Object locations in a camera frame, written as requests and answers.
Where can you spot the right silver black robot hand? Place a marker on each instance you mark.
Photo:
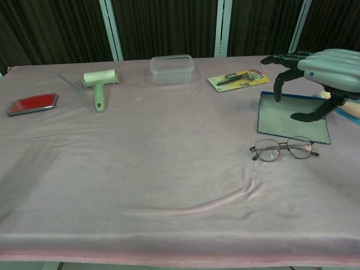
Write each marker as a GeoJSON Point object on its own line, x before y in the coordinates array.
{"type": "Point", "coordinates": [332, 70]}

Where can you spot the blue printed glasses case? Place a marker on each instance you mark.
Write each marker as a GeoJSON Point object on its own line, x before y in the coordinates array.
{"type": "Point", "coordinates": [281, 123]}

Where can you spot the thin-framed eyeglasses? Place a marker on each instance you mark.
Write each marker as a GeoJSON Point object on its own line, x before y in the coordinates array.
{"type": "Point", "coordinates": [267, 153]}

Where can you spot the dark slatted partition panel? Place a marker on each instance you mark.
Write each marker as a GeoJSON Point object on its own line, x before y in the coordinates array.
{"type": "Point", "coordinates": [334, 22]}
{"type": "Point", "coordinates": [50, 28]}
{"type": "Point", "coordinates": [168, 25]}
{"type": "Point", "coordinates": [261, 25]}

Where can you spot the blue tray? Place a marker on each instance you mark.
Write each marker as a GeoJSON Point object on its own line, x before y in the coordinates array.
{"type": "Point", "coordinates": [348, 118]}

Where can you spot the yellow razor blister pack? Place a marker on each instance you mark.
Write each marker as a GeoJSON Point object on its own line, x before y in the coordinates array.
{"type": "Point", "coordinates": [239, 80]}

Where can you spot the clear plastic container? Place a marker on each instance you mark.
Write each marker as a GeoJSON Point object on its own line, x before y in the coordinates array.
{"type": "Point", "coordinates": [172, 70]}

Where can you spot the pink tablecloth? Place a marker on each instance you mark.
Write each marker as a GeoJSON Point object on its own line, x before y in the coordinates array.
{"type": "Point", "coordinates": [140, 168]}

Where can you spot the green lint roller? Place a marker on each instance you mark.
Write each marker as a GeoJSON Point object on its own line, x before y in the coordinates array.
{"type": "Point", "coordinates": [99, 92]}

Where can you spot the red ink pad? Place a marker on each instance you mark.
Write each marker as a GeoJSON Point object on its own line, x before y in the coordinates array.
{"type": "Point", "coordinates": [33, 103]}

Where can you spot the pale metal frame post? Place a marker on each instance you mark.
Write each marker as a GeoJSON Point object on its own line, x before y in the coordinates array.
{"type": "Point", "coordinates": [299, 28]}
{"type": "Point", "coordinates": [111, 28]}
{"type": "Point", "coordinates": [223, 28]}

